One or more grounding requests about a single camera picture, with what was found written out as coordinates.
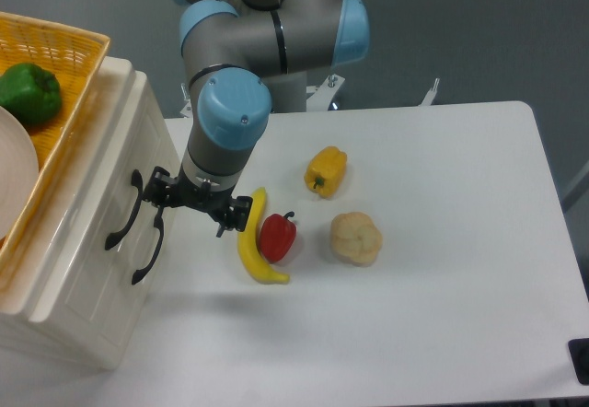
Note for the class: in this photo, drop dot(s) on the white drawer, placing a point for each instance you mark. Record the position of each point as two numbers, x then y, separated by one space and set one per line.
100 251

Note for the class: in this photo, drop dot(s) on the white plate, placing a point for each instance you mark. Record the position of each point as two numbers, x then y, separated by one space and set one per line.
19 170

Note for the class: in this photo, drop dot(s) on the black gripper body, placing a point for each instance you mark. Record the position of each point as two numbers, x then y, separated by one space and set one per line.
203 199

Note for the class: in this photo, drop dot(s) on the yellow banana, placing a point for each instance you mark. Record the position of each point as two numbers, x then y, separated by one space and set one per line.
247 247

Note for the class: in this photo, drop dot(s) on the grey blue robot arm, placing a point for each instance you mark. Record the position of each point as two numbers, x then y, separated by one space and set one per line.
229 48

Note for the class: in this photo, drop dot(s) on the white drawer cabinet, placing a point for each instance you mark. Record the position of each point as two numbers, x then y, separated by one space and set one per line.
45 239

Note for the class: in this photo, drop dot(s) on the black bottom drawer handle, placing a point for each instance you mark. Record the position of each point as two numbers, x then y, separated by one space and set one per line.
149 246

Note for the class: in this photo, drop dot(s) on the black corner device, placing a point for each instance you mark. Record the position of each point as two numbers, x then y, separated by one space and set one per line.
579 352

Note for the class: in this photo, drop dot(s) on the red bell pepper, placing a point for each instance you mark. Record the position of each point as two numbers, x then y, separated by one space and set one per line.
277 235

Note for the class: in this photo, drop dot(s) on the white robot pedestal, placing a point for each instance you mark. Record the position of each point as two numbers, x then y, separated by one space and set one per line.
288 92

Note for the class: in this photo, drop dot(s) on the white base mounting frame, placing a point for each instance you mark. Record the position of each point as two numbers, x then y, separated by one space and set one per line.
318 96

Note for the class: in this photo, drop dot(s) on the yellow woven basket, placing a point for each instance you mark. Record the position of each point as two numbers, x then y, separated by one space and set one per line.
74 56

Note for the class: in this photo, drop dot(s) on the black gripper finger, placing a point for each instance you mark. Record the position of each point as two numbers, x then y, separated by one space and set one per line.
162 192
233 214

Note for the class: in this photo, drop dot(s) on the yellow bell pepper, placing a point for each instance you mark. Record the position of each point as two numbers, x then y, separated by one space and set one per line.
325 171

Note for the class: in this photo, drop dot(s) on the green bell pepper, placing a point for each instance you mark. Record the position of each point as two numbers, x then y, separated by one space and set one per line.
30 93

